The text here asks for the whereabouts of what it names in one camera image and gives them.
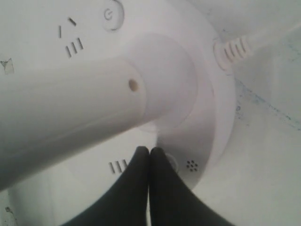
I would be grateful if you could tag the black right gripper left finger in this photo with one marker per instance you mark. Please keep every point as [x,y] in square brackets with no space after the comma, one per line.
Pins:
[125,203]

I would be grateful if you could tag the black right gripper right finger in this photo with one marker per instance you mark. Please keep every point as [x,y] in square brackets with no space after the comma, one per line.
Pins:
[172,203]

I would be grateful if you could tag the white desk lamp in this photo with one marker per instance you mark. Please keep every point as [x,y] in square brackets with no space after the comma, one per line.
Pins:
[94,80]

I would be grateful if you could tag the clear tape scrap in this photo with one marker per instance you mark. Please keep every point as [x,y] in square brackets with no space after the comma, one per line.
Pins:
[8,66]

